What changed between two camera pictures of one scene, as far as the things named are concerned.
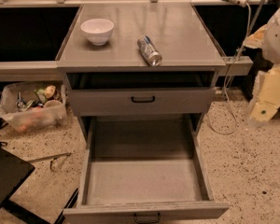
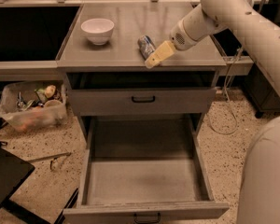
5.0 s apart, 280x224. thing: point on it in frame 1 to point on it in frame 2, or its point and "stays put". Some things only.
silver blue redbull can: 149,51 stays put
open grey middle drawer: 143,170 stays put
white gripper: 278,41 to 181,37
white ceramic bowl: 99,31 stays put
